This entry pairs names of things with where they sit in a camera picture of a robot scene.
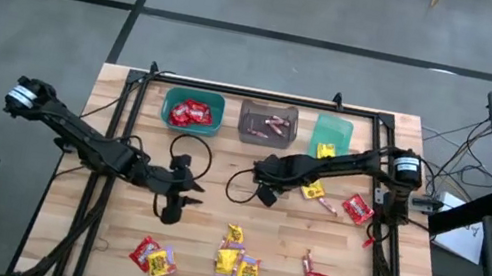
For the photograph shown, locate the small black wire hook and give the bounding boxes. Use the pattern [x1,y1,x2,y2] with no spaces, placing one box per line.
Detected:
[93,236,111,255]

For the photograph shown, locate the dark green plastic bin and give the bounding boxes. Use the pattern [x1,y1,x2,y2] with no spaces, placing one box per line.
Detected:
[157,83,229,141]

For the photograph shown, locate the black floor cable bundle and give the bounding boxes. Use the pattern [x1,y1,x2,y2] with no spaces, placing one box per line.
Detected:
[412,106,492,203]

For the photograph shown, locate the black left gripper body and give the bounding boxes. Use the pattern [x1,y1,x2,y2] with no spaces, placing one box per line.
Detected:
[134,147,194,228]

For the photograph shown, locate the red tag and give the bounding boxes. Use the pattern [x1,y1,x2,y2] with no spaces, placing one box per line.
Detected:
[362,234,382,252]

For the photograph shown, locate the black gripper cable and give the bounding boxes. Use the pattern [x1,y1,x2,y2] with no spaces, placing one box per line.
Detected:
[164,131,217,184]
[223,164,272,209]

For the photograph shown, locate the light green plastic bin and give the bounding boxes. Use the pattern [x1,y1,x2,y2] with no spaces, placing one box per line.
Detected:
[306,111,357,165]

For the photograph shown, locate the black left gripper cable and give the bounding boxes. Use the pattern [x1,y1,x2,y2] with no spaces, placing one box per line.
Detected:
[164,131,217,184]

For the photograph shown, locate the black aluminium table frame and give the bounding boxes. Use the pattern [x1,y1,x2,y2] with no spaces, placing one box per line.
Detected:
[11,42,479,276]

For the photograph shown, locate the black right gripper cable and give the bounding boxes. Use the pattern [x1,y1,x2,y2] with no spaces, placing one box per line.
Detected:
[223,164,272,209]

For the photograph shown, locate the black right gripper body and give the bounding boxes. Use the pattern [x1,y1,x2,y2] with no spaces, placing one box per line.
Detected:
[254,150,306,214]

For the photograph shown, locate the grey translucent plastic bin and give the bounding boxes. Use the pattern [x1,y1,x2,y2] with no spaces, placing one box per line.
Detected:
[234,96,303,153]

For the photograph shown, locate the white adapter box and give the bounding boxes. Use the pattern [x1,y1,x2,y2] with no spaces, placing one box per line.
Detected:
[433,189,470,218]

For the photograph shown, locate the black slanted stand leg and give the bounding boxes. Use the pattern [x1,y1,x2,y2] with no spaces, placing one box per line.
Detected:
[425,180,492,246]

